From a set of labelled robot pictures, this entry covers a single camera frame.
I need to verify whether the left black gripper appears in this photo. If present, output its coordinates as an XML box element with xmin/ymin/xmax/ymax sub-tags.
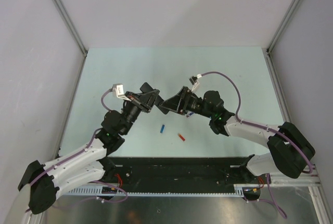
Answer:
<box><xmin>120</xmin><ymin>89</ymin><xmax>159</xmax><ymax>135</ymax></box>

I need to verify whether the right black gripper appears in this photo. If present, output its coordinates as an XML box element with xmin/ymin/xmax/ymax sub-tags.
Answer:
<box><xmin>159</xmin><ymin>86</ymin><xmax>213</xmax><ymax>119</ymax></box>

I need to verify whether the black remote control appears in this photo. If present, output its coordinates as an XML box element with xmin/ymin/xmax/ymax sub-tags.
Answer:
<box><xmin>140</xmin><ymin>82</ymin><xmax>163</xmax><ymax>106</ymax></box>

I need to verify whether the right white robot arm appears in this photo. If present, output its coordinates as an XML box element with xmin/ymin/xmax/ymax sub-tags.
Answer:
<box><xmin>158</xmin><ymin>87</ymin><xmax>315</xmax><ymax>183</ymax></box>

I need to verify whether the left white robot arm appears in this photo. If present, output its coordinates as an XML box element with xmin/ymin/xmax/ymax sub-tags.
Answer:
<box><xmin>18</xmin><ymin>84</ymin><xmax>159</xmax><ymax>215</ymax></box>

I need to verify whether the red orange AAA battery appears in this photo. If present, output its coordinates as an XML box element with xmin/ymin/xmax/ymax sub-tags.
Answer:
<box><xmin>177</xmin><ymin>133</ymin><xmax>186</xmax><ymax>141</ymax></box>

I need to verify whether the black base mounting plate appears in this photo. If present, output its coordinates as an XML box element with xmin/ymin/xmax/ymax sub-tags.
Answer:
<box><xmin>100</xmin><ymin>157</ymin><xmax>267</xmax><ymax>195</ymax></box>

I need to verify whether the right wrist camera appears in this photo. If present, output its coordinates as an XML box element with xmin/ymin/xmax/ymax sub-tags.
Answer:
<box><xmin>189</xmin><ymin>74</ymin><xmax>202</xmax><ymax>93</ymax></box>

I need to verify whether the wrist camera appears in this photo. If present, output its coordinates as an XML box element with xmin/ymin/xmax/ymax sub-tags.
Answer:
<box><xmin>111</xmin><ymin>84</ymin><xmax>126</xmax><ymax>100</ymax></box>
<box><xmin>189</xmin><ymin>74</ymin><xmax>202</xmax><ymax>93</ymax></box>

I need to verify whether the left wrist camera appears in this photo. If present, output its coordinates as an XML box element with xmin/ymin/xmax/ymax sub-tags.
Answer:
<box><xmin>111</xmin><ymin>84</ymin><xmax>126</xmax><ymax>100</ymax></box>

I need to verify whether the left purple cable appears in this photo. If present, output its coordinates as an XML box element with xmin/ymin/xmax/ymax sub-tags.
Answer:
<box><xmin>24</xmin><ymin>90</ymin><xmax>130</xmax><ymax>214</ymax></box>

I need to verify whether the white slotted cable duct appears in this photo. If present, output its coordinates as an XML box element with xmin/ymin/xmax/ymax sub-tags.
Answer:
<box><xmin>65</xmin><ymin>184</ymin><xmax>261</xmax><ymax>197</ymax></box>

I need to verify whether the left aluminium frame post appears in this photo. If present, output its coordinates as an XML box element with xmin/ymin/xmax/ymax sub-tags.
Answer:
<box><xmin>39</xmin><ymin>0</ymin><xmax>88</xmax><ymax>57</ymax></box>

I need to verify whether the aluminium frame post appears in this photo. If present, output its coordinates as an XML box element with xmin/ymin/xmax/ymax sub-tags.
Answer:
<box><xmin>39</xmin><ymin>0</ymin><xmax>88</xmax><ymax>57</ymax></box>
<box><xmin>266</xmin><ymin>0</ymin><xmax>303</xmax><ymax>55</ymax></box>

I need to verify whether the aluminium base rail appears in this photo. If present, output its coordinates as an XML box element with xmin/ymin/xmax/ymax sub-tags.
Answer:
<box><xmin>267</xmin><ymin>168</ymin><xmax>319</xmax><ymax>186</ymax></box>

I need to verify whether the right aluminium frame post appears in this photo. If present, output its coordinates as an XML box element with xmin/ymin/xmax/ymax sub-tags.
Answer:
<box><xmin>266</xmin><ymin>0</ymin><xmax>303</xmax><ymax>55</ymax></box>

